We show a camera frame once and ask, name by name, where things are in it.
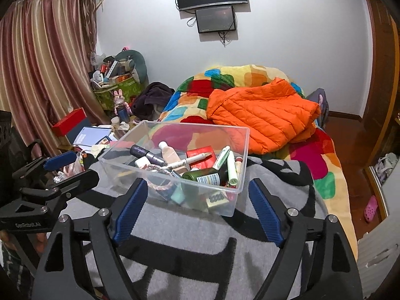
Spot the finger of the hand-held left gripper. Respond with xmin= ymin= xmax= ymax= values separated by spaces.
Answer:
xmin=12 ymin=150 xmax=78 ymax=179
xmin=19 ymin=169 xmax=100 ymax=207

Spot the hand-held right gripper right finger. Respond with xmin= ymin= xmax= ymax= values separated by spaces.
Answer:
xmin=248 ymin=177 xmax=365 ymax=300

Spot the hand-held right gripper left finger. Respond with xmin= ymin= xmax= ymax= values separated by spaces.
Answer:
xmin=31 ymin=178 xmax=149 ymax=300

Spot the braided cord bracelet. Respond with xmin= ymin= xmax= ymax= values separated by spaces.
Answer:
xmin=145 ymin=165 xmax=176 ymax=191

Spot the clear plastic box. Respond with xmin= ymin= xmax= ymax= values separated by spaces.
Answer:
xmin=98 ymin=119 xmax=251 ymax=218

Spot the mint green bottle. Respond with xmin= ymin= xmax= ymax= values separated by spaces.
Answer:
xmin=170 ymin=187 xmax=186 ymax=204

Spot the green white packet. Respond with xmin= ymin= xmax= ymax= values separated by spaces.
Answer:
xmin=204 ymin=190 xmax=229 ymax=210

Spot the pale green tube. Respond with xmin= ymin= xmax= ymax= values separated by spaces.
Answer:
xmin=226 ymin=151 xmax=239 ymax=186

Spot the black and purple cosmetic bottle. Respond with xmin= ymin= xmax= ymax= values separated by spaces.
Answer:
xmin=130 ymin=144 xmax=168 ymax=167

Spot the dark green bottle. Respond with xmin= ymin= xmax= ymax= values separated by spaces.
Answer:
xmin=181 ymin=167 xmax=229 ymax=191

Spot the green white tube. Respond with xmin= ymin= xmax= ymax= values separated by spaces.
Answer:
xmin=212 ymin=145 xmax=231 ymax=170

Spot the peach tube with white cap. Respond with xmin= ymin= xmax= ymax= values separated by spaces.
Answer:
xmin=158 ymin=141 xmax=182 ymax=166

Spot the white pen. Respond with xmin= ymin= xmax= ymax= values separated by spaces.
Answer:
xmin=164 ymin=152 xmax=213 ymax=171

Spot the small red gold box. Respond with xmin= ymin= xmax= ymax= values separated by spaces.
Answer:
xmin=186 ymin=146 xmax=217 ymax=169

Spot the red cardboard box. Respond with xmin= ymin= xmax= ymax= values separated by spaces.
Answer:
xmin=51 ymin=108 xmax=87 ymax=137

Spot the blue notebook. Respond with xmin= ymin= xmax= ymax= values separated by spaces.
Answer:
xmin=73 ymin=126 xmax=114 ymax=147

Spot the grey black blanket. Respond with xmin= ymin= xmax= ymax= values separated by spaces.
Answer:
xmin=47 ymin=154 xmax=332 ymax=300

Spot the colourful patchwork blanket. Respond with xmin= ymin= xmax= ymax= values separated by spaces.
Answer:
xmin=158 ymin=64 xmax=358 ymax=241

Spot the green bag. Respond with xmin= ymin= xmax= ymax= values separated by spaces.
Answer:
xmin=92 ymin=73 xmax=143 ymax=111

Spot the pink bunny toy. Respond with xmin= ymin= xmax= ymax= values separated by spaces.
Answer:
xmin=112 ymin=89 xmax=129 ymax=118

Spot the orange puffer jacket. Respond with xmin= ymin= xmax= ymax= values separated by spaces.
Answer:
xmin=206 ymin=77 xmax=322 ymax=155

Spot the pink slipper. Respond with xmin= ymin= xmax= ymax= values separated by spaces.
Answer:
xmin=363 ymin=195 xmax=379 ymax=223

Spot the pink striped curtain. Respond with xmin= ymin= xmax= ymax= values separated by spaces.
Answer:
xmin=0 ymin=0 xmax=105 ymax=151

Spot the dark purple clothes pile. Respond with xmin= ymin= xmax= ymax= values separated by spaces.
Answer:
xmin=131 ymin=82 xmax=176 ymax=121

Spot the purple grey cloth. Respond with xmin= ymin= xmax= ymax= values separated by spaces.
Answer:
xmin=308 ymin=88 xmax=329 ymax=126

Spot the white wardrobe door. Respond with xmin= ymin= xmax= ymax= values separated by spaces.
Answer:
xmin=356 ymin=212 xmax=400 ymax=291

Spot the grey neck pillow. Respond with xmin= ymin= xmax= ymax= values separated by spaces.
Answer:
xmin=114 ymin=49 xmax=149 ymax=85

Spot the wooden door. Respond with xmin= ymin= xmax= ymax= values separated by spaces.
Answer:
xmin=359 ymin=0 xmax=400 ymax=122

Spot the small wall monitor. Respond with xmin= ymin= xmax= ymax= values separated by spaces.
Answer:
xmin=195 ymin=5 xmax=236 ymax=34

